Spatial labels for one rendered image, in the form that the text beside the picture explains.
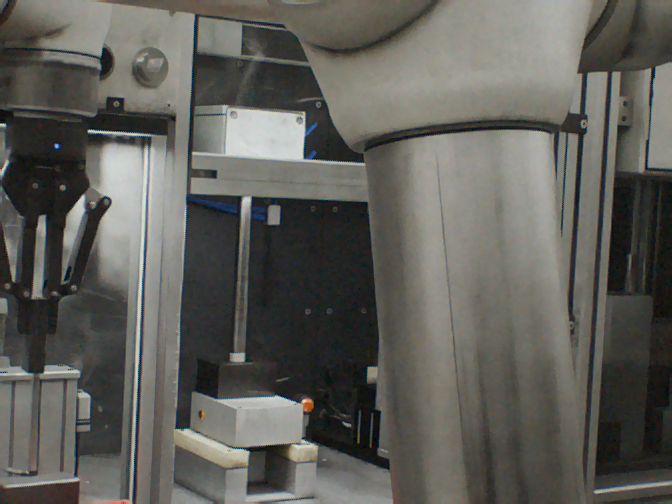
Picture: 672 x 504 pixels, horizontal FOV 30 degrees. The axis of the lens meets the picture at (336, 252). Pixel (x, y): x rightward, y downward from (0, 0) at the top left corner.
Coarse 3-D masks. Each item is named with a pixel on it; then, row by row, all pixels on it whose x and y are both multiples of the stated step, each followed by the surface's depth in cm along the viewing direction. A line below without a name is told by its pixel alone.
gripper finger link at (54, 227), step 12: (60, 192) 116; (60, 204) 116; (60, 216) 116; (48, 228) 118; (60, 228) 117; (48, 240) 117; (60, 240) 117; (48, 252) 117; (60, 252) 117; (48, 264) 117; (60, 264) 117; (48, 276) 117; (60, 276) 117; (48, 288) 117; (60, 288) 117
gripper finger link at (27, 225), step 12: (36, 180) 115; (36, 192) 115; (36, 204) 115; (24, 216) 117; (36, 216) 115; (24, 228) 115; (36, 228) 116; (24, 240) 115; (24, 252) 115; (24, 264) 116; (24, 276) 116; (24, 288) 116
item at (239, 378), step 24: (240, 216) 162; (240, 240) 162; (240, 264) 162; (240, 288) 162; (240, 312) 162; (240, 336) 163; (216, 360) 163; (240, 360) 163; (264, 360) 165; (216, 384) 159; (240, 384) 161; (264, 384) 163
